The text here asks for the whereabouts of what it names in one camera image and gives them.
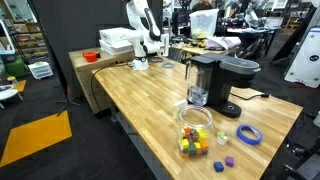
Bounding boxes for white drawer organizer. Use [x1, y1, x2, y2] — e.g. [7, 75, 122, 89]
[27, 61, 55, 81]

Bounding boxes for blue masking tape roll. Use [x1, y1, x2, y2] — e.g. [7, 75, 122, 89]
[236, 124, 264, 146]

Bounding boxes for white flat cardboard box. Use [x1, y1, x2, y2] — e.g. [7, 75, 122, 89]
[98, 26, 135, 45]
[99, 39, 135, 57]

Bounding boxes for cluttered wooden side table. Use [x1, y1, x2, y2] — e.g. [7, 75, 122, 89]
[170, 41, 242, 57]

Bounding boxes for blue cube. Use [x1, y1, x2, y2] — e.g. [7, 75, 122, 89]
[213, 161, 225, 173]

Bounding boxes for white round side table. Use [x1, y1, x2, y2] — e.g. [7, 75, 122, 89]
[0, 84, 24, 110]

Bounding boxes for black single-serve coffee maker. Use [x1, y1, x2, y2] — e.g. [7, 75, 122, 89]
[184, 52, 262, 119]

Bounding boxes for grey metal table frame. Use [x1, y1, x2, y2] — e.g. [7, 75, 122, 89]
[108, 99, 173, 180]

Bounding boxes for clear plastic storage bin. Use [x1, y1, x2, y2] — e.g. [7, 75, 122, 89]
[188, 8, 220, 40]

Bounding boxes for glass jar of coloured cubes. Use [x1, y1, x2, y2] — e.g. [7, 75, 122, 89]
[175, 104, 215, 160]

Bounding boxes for black coffee maker power cord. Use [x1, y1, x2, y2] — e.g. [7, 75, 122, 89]
[229, 91, 271, 102]

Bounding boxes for black backdrop curtain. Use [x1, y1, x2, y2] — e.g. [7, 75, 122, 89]
[29, 0, 164, 99]

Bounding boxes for white coffee pod green lid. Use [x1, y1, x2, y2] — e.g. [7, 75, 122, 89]
[216, 130, 230, 146]

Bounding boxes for person in dark shirt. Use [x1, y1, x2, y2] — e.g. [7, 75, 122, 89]
[191, 0, 215, 13]

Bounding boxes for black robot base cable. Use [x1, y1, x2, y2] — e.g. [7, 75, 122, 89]
[90, 61, 135, 117]

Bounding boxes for purple cube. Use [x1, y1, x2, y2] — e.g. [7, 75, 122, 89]
[224, 155, 235, 168]

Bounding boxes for black tripod stand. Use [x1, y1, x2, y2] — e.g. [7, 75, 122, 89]
[28, 0, 83, 117]

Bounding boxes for grey cable coil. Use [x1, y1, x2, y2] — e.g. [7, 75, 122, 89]
[161, 60, 176, 70]

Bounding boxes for white panel with blue logo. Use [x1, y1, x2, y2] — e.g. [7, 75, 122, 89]
[283, 25, 320, 90]

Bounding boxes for green storage bin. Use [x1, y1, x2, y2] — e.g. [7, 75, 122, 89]
[3, 56, 30, 79]

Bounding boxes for wooden storage shelf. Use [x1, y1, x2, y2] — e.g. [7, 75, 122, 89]
[9, 21, 52, 66]

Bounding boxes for black cable coil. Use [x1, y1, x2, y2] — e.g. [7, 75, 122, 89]
[147, 55, 165, 65]

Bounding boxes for pink cloth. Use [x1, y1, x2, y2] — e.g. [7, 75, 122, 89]
[205, 35, 242, 51]

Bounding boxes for small jar with yellow lid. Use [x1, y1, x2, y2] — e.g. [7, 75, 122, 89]
[6, 76, 20, 89]

